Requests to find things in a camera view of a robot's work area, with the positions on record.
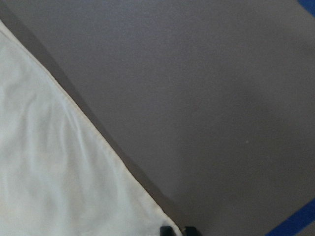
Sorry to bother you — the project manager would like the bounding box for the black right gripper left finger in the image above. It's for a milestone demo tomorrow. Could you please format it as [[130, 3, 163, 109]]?
[[159, 226, 174, 236]]

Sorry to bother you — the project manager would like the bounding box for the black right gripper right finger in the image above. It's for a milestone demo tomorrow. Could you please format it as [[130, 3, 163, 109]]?
[[184, 226, 196, 236]]

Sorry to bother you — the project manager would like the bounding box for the cream long-sleeve printed shirt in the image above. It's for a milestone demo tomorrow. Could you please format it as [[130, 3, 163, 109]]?
[[0, 25, 181, 236]]

